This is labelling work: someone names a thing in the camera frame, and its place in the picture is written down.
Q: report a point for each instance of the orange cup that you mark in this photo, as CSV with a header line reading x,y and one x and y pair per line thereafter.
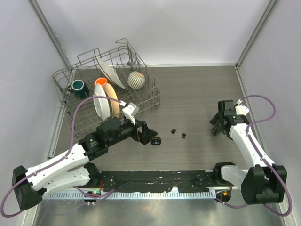
x,y
101,81

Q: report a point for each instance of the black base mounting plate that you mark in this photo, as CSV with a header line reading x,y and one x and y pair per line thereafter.
x,y
186,181

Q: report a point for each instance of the dark green mug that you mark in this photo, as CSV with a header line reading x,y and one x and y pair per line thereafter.
x,y
79,88

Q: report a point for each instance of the beige round plate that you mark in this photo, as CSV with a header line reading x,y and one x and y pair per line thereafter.
x,y
110,91

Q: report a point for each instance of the grey wire dish rack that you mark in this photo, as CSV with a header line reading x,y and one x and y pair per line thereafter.
x,y
81,112

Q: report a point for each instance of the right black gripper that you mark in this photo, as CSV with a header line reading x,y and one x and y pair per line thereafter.
x,y
215,121

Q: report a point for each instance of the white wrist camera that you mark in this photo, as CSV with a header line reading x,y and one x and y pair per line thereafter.
x,y
241,109
129,110

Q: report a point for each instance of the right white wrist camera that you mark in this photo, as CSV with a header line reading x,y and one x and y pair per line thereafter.
x,y
241,109

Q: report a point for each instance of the white round plate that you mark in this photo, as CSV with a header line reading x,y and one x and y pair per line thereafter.
x,y
101,104

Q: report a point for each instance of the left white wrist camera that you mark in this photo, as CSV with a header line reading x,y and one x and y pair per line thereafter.
x,y
129,110

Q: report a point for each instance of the striped ceramic bowl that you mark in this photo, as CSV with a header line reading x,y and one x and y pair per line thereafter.
x,y
136,80

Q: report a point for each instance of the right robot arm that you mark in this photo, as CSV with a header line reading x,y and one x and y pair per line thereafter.
x,y
264,180

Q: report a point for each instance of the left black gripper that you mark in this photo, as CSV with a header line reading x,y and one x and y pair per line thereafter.
x,y
146,134

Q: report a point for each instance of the dusty black oval case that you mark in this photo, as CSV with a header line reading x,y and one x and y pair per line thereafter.
x,y
215,131

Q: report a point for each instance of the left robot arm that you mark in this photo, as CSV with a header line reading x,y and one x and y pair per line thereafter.
x,y
74,166

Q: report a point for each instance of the grey tilted plate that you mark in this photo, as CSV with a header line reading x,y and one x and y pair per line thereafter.
x,y
109,72

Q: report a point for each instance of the glossy black charging case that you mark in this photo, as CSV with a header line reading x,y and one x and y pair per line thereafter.
x,y
156,141

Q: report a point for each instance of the white slotted cable duct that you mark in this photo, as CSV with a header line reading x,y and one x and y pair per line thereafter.
x,y
173,194

